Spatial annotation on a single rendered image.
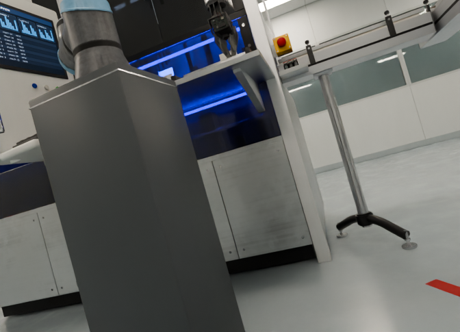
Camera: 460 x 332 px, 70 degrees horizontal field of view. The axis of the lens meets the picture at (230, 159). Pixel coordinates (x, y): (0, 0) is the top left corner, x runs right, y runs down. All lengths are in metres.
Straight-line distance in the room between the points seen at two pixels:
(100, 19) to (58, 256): 1.54
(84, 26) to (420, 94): 5.88
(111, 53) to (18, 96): 0.86
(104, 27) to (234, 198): 0.99
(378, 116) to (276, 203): 4.80
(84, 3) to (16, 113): 0.82
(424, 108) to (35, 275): 5.79
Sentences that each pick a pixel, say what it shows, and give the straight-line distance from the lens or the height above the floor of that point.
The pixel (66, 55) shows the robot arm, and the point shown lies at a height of 0.93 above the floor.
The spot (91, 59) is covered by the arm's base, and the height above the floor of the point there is 0.84.
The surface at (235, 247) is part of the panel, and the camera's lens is 1.63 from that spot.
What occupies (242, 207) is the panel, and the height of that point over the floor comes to 0.33.
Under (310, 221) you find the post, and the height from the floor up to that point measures 0.19.
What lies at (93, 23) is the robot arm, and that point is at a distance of 0.88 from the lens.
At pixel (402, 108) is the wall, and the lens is 6.27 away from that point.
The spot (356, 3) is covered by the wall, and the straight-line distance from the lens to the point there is 6.58.
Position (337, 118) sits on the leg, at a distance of 1.65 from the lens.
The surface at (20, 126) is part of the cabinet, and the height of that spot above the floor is 0.92.
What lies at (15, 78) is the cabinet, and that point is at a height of 1.13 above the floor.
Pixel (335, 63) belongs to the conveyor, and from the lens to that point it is 1.65.
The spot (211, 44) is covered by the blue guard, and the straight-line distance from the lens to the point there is 1.65.
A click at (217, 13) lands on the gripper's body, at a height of 1.06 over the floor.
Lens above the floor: 0.52
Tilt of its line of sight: 1 degrees up
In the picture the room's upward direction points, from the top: 16 degrees counter-clockwise
